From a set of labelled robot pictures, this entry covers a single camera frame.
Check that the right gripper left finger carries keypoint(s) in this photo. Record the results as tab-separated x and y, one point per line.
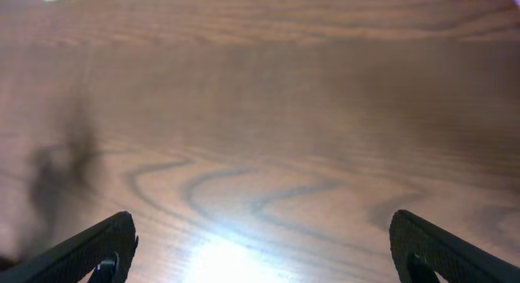
104	252

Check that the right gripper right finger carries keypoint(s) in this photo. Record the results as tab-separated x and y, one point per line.
424	252

